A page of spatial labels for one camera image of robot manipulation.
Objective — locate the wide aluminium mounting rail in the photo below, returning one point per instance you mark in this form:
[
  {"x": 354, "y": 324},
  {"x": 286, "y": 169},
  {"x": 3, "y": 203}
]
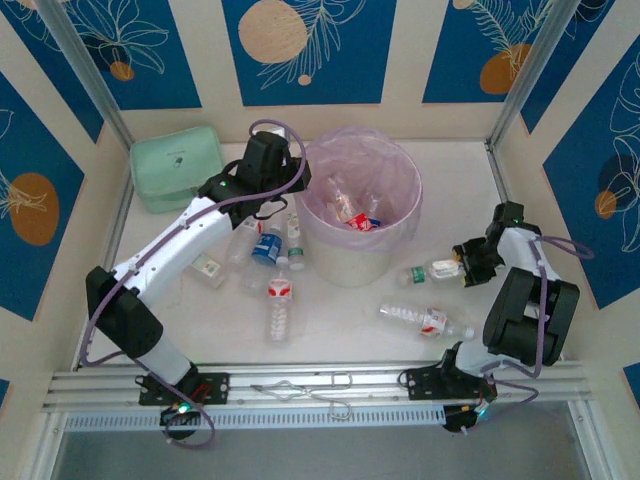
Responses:
[{"x": 380, "y": 387}]

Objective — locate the mint green zip pouch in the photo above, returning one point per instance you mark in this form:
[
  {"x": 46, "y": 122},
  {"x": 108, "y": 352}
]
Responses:
[{"x": 175, "y": 165}]

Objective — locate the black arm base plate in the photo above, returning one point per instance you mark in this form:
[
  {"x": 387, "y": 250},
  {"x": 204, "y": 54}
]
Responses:
[
  {"x": 215, "y": 387},
  {"x": 425, "y": 385}
]

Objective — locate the white round waste bin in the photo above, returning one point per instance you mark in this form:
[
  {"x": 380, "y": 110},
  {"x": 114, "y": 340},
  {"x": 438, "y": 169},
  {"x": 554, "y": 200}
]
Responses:
[{"x": 350, "y": 265}]

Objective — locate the purple plastic bin liner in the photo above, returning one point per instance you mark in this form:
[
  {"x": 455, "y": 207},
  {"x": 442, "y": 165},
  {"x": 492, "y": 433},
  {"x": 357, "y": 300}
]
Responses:
[{"x": 400, "y": 165}]

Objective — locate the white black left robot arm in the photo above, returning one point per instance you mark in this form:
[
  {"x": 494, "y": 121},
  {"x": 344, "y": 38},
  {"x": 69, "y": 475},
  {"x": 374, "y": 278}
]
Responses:
[{"x": 165, "y": 245}]

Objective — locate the clear bottle white green label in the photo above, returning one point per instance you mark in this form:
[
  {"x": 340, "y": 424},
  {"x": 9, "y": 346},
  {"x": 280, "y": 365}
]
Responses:
[{"x": 425, "y": 274}]

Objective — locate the clear bottle red white label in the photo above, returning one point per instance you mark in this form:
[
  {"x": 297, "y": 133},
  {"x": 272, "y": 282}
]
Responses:
[{"x": 240, "y": 250}]

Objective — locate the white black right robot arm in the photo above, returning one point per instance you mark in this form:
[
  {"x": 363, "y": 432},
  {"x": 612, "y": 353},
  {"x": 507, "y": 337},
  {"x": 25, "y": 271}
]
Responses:
[{"x": 520, "y": 310}]

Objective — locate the small white box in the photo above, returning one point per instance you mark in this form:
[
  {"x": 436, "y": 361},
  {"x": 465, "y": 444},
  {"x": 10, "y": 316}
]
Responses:
[{"x": 210, "y": 270}]

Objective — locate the clear plastic bottle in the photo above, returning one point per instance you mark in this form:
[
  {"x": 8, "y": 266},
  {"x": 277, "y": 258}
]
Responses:
[
  {"x": 372, "y": 205},
  {"x": 342, "y": 200},
  {"x": 252, "y": 282}
]

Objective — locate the blue label plastic bottle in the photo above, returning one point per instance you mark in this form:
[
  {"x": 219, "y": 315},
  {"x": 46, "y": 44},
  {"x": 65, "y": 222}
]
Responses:
[{"x": 267, "y": 247}]

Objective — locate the aluminium frame post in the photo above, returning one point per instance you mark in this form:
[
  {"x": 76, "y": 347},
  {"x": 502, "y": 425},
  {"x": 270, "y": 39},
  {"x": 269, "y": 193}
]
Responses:
[
  {"x": 532, "y": 65},
  {"x": 84, "y": 65}
]

